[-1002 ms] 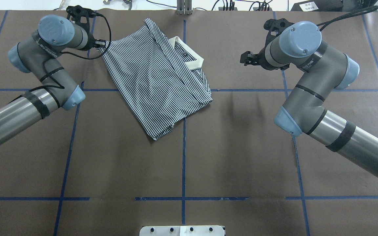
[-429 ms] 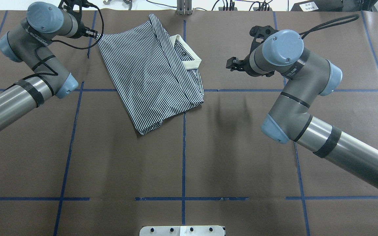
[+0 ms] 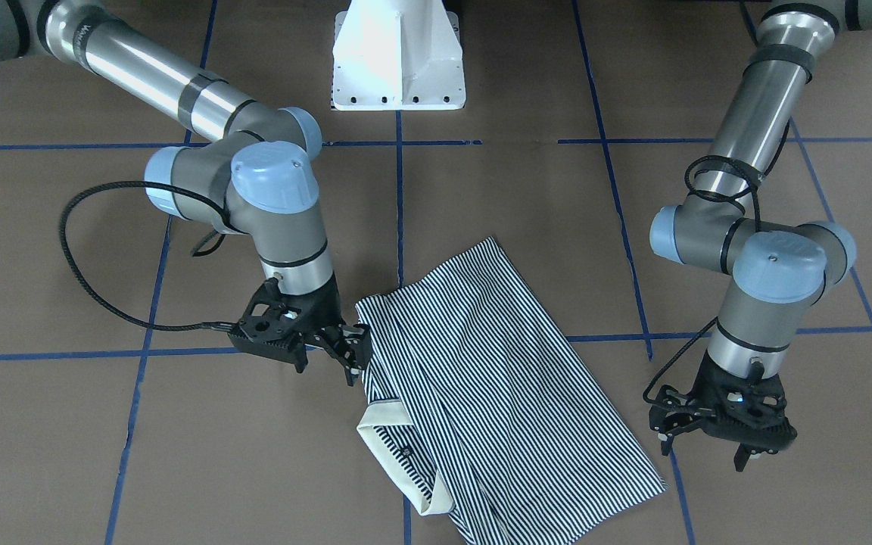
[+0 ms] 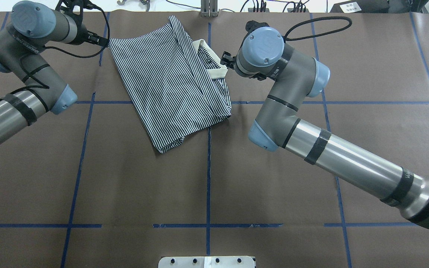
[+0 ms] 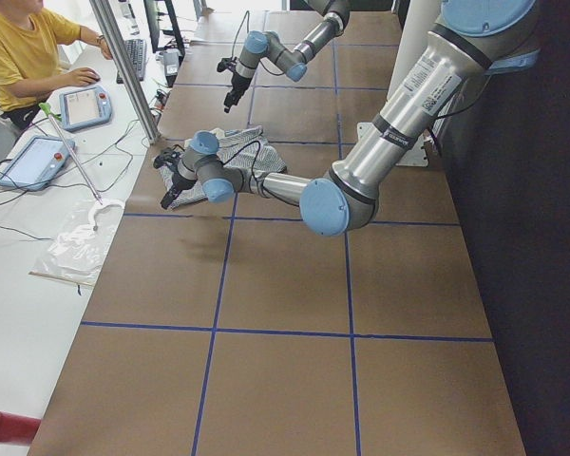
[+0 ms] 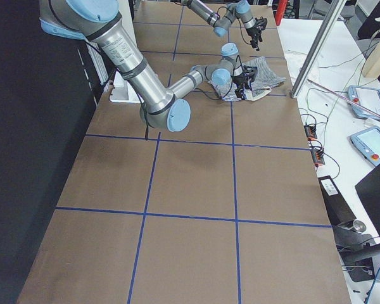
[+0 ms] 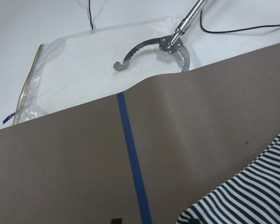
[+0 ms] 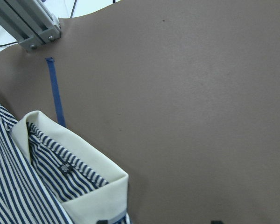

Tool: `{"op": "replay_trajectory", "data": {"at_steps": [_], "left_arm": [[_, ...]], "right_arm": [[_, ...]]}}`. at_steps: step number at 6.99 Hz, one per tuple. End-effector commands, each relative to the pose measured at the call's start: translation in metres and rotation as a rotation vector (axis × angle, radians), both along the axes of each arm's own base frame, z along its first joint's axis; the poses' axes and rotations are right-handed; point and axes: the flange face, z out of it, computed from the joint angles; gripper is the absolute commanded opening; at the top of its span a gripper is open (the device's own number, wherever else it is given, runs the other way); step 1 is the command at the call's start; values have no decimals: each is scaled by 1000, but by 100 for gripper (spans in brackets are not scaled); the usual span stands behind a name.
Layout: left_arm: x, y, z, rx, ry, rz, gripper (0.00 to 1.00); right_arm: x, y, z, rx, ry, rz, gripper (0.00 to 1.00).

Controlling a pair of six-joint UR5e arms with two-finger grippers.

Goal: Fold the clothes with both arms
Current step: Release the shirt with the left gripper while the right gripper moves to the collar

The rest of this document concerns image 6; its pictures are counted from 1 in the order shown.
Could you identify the black box with label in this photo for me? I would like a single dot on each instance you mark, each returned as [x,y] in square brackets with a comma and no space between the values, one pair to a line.
[337,208]

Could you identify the orange black connector strip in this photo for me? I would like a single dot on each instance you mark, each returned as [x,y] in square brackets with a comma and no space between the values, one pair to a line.
[310,131]
[317,152]

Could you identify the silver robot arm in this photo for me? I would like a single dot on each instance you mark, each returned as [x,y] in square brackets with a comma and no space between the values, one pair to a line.
[240,11]
[161,107]

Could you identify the blue white striped polo shirt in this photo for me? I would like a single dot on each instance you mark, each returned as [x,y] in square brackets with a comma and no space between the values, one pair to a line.
[266,79]

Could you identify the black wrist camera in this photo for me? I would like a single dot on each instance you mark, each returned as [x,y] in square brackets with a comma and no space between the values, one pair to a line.
[249,72]
[261,23]

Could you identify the orange black connector strip far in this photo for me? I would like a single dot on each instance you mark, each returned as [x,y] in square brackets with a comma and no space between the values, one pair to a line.
[310,131]

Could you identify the brown paper table cover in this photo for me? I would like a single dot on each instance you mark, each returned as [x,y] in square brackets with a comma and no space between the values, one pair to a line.
[227,211]

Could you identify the blue teach pendant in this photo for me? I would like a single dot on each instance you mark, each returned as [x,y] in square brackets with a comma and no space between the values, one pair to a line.
[367,97]
[367,142]

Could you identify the aluminium frame post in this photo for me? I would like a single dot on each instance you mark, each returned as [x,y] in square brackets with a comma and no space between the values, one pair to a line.
[319,41]

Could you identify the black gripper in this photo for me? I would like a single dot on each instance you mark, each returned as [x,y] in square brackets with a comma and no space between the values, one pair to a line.
[253,33]
[240,80]

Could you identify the far blue teach pendant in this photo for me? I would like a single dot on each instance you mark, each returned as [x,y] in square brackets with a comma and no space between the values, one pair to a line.
[367,97]

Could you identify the red fire extinguisher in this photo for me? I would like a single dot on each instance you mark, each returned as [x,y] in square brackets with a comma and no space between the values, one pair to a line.
[281,7]

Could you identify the orange black connector strip near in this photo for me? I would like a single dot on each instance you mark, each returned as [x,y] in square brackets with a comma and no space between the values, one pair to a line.
[317,152]

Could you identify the near blue teach pendant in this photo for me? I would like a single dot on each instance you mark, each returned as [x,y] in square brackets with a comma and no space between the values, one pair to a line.
[367,142]

